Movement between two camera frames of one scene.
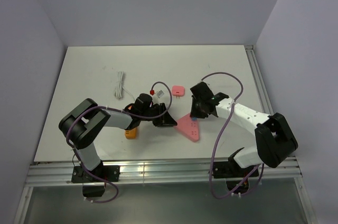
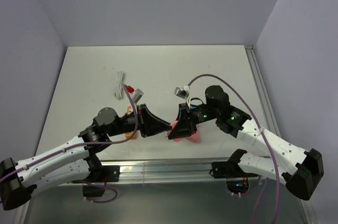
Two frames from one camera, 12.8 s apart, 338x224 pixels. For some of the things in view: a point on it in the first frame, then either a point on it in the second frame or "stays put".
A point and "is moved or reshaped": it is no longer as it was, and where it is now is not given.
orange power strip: x=131 y=134 stays put
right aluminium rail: x=253 y=61 stays put
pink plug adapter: x=178 y=91 is moved or reshaped
